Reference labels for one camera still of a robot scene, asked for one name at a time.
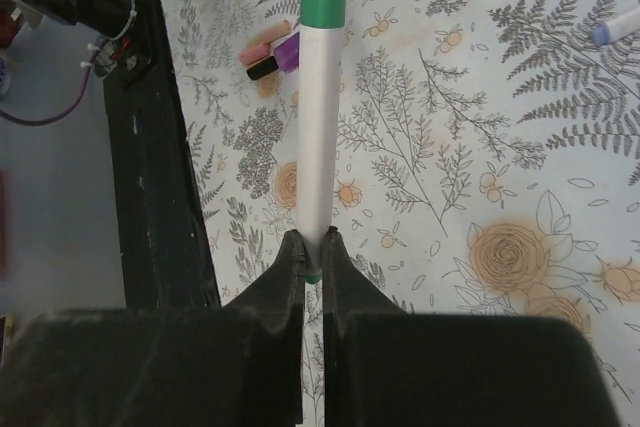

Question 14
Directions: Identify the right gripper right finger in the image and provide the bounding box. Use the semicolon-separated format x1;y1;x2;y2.
322;229;619;426

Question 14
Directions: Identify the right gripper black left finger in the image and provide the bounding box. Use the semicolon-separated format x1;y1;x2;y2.
1;231;305;426

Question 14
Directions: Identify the black pen cap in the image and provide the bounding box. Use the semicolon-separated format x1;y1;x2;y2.
246;56;279;81

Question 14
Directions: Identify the pink pen cap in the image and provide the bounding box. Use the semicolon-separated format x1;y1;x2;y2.
238;42;272;67

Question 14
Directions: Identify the purple pen cap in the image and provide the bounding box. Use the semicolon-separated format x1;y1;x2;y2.
273;32;300;73

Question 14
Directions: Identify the green cap marker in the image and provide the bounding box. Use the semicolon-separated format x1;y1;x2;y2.
296;0;346;284

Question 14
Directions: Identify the floral tablecloth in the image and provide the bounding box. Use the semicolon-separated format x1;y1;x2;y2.
161;0;639;426

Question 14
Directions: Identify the lilac cap marker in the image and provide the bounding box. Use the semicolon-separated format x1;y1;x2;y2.
591;7;640;47

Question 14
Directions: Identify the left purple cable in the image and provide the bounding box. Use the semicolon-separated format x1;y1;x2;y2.
0;59;94;126

